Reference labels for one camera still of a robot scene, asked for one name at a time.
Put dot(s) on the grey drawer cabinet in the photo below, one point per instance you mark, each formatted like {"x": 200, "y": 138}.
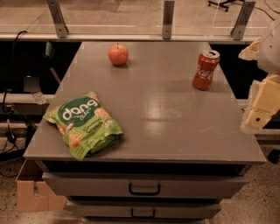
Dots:
{"x": 169, "y": 127}

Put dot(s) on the black office chair base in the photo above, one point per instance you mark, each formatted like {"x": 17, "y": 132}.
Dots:
{"x": 223, "y": 4}

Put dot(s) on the green Dang chips bag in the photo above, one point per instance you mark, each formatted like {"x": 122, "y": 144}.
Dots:
{"x": 85, "y": 125}

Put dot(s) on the red apple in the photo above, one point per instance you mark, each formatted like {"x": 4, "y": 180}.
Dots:
{"x": 118, "y": 54}

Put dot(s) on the cardboard box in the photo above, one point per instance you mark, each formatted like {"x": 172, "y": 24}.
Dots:
{"x": 33, "y": 194}

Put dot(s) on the right metal railing bracket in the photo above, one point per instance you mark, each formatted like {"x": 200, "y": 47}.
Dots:
{"x": 238, "y": 31}

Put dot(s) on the red Coca-Cola can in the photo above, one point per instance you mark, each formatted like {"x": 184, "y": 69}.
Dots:
{"x": 208, "y": 60}

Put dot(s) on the black caster wheel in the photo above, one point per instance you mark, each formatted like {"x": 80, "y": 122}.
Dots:
{"x": 274, "y": 156}

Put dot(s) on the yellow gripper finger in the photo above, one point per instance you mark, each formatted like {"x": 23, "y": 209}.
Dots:
{"x": 250, "y": 52}
{"x": 263, "y": 104}

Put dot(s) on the left metal railing bracket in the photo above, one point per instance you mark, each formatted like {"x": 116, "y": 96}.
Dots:
{"x": 57, "y": 18}

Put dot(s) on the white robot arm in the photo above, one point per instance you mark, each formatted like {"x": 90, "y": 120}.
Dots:
{"x": 269, "y": 49}

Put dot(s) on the grey drawer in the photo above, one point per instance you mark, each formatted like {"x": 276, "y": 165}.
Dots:
{"x": 143, "y": 185}
{"x": 143, "y": 210}

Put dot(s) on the top grey drawer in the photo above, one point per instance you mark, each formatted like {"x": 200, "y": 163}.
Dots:
{"x": 143, "y": 185}

